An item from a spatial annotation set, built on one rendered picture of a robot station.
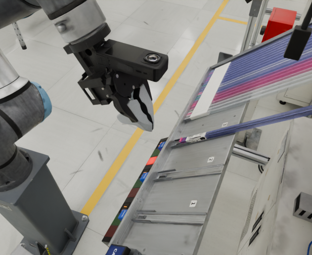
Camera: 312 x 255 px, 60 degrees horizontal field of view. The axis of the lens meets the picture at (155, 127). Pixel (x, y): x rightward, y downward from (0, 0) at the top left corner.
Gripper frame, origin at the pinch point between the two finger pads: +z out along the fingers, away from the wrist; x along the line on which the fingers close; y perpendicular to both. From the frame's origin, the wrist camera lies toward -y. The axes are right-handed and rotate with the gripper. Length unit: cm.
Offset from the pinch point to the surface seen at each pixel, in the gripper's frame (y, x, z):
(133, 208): 8.0, 10.1, 15.3
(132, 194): 15.1, 4.0, 19.9
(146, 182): 8.0, 3.1, 15.1
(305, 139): -18, -38, 42
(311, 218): -22.1, -10.0, 41.9
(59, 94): 138, -71, 30
